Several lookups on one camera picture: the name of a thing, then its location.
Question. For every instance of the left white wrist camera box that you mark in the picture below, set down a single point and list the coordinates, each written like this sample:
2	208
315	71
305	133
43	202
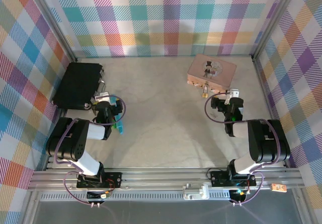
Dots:
101	96

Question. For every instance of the white plastic bracket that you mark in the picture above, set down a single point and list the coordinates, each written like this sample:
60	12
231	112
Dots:
195	191

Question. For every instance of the orange tag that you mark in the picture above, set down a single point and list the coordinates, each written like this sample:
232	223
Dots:
278	187

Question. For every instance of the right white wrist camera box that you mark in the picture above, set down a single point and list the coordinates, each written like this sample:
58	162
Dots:
233	93

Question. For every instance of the brass padlock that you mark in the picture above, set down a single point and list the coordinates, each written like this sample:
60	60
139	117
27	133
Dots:
204	91

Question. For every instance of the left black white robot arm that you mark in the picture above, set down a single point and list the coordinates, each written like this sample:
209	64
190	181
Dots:
66	143

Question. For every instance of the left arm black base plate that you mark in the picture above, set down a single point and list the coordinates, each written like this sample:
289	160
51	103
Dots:
113	180

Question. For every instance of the teal plastic object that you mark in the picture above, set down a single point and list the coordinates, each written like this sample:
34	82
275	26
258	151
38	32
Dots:
121	129

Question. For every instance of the black carry case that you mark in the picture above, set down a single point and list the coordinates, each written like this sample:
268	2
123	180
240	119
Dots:
75	85

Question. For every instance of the pink tin box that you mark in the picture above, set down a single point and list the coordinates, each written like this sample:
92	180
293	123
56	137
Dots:
213	69

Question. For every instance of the aluminium frame rail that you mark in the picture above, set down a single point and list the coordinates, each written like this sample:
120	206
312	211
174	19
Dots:
163	177

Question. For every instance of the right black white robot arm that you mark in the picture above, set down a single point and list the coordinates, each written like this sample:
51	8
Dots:
266	143

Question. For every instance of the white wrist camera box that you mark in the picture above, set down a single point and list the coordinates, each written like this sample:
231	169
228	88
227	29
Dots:
101	96
233	93

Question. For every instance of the aluminium corner post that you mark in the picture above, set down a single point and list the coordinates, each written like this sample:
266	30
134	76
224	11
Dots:
54	24
274	20

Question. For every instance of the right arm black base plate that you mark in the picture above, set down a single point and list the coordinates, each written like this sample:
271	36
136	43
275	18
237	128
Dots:
219	178

